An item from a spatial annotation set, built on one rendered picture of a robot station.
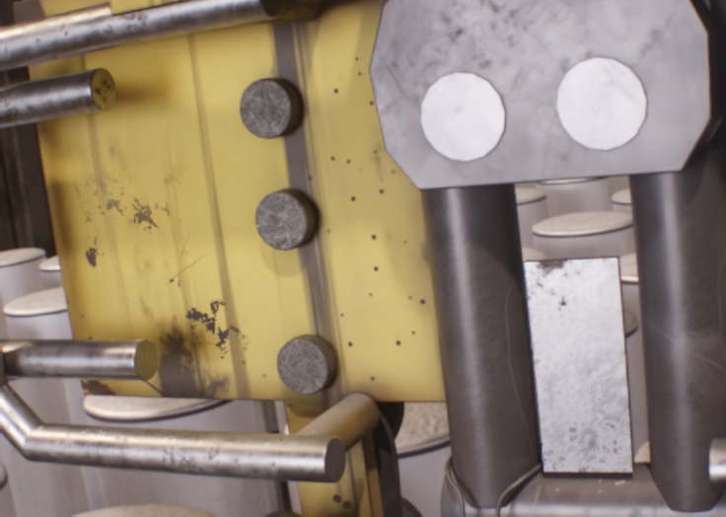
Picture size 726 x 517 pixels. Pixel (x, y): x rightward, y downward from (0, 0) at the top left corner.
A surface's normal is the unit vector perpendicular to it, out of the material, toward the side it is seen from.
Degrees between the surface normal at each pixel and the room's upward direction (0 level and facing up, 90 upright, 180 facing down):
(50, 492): 90
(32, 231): 90
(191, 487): 90
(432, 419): 8
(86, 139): 90
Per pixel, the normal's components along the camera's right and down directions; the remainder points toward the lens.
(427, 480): 0.33, 0.11
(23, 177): 0.77, 0.00
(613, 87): -0.42, 0.21
